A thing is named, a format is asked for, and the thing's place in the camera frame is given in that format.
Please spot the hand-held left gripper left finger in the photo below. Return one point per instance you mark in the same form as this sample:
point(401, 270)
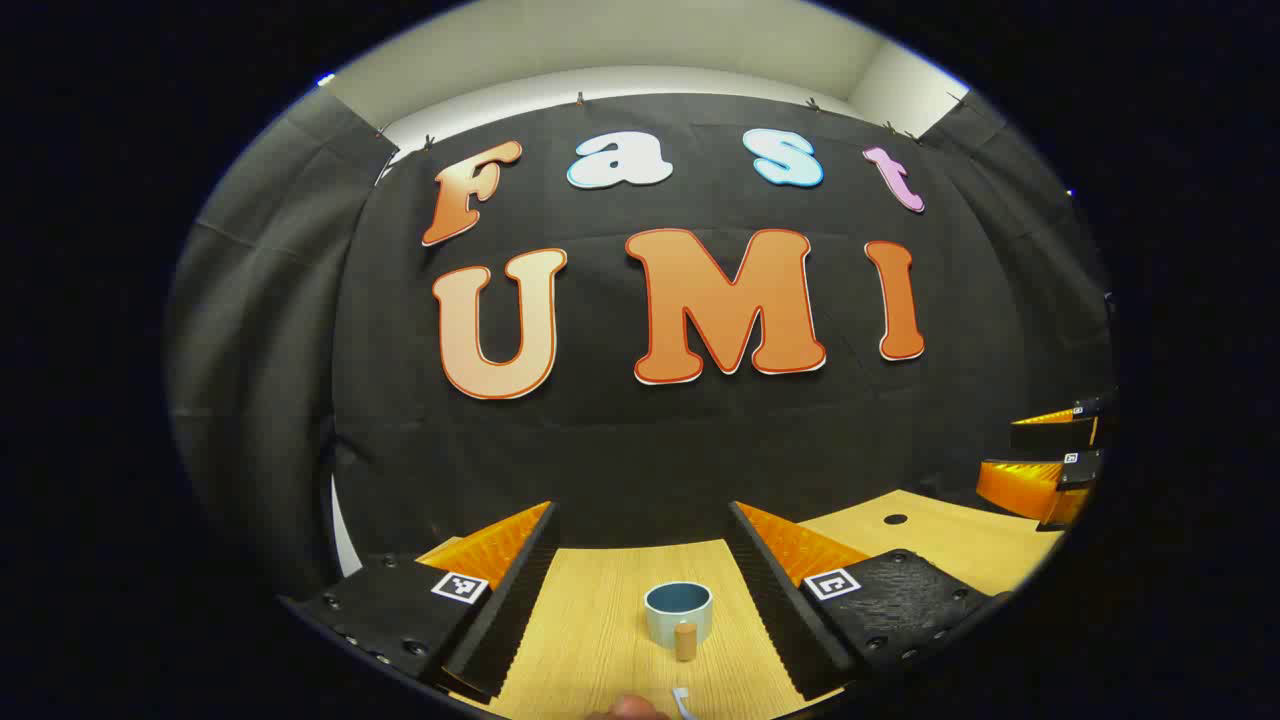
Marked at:
point(510, 620)

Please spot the white toothbrush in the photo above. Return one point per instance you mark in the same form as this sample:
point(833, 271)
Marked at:
point(683, 702)

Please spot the wooden desktop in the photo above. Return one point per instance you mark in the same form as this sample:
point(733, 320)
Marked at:
point(600, 640)

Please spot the white board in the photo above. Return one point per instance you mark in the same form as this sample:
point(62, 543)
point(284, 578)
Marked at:
point(343, 540)

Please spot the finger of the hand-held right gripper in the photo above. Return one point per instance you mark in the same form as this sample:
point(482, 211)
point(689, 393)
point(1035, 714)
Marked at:
point(1020, 485)
point(1050, 435)

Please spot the black backdrop cloth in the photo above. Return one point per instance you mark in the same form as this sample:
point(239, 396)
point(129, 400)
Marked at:
point(640, 450)

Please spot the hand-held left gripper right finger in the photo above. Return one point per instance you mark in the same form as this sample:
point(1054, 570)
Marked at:
point(785, 630)

